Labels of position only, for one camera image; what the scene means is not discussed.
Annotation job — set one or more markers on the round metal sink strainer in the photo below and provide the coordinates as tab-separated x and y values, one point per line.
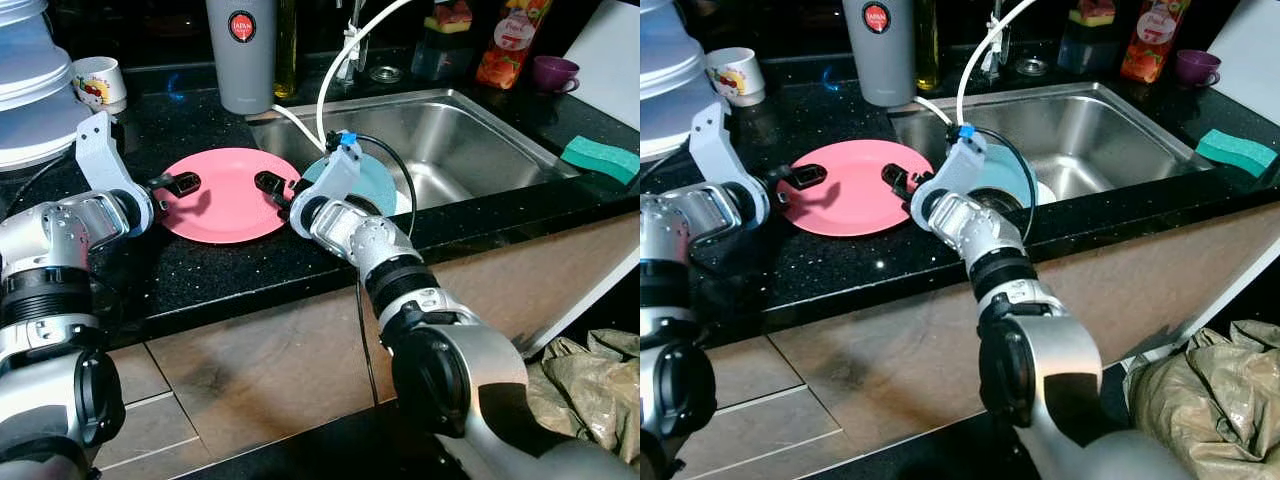
385	74
1032	67

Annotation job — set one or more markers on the yellow oil bottle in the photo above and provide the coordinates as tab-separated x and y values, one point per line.
286	50
926	45

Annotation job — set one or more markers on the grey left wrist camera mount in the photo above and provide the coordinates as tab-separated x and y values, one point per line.
715	150
100	160

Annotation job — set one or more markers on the white mug with print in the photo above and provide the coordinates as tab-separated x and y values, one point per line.
100	80
740	70

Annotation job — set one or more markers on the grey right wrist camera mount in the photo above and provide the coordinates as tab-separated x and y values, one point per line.
955	165
335	175

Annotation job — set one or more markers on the white stacked plastic container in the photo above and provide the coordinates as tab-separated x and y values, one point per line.
665	90
35	90

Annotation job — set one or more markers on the olive plastic bag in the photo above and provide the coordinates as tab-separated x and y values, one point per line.
590	390
1210	390

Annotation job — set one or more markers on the teal plate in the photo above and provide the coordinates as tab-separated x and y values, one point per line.
378	185
1005	175

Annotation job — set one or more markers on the pink plate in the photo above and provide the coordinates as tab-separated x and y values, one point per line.
225	200
850	190

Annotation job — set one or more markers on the stainless steel sink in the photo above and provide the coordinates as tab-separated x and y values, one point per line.
1110	130
470	140

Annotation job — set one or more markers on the chrome faucet pipe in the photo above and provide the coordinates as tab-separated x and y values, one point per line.
995	45
352	50

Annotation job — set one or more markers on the grey canister with red label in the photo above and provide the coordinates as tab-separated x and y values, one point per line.
240	70
878	65

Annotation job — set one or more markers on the brown counter cabinet front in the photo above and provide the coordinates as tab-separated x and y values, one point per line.
260	360
870	360

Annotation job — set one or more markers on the dark container with coloured sponges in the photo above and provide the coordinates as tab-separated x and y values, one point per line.
1090	45
445	50

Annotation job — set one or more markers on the white panel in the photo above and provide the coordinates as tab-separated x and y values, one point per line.
1250	55
610	60

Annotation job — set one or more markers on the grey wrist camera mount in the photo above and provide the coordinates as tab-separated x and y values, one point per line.
100	160
715	150
955	165
335	175

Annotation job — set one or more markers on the purple cup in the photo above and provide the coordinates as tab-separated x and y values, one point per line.
553	73
1195	66

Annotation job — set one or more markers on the green sponge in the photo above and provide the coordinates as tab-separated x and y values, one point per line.
1235	152
600	158

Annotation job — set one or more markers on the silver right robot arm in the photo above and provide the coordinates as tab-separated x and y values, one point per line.
1070	370
470	370

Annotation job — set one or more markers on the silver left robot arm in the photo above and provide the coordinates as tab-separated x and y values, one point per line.
50	235
690	215

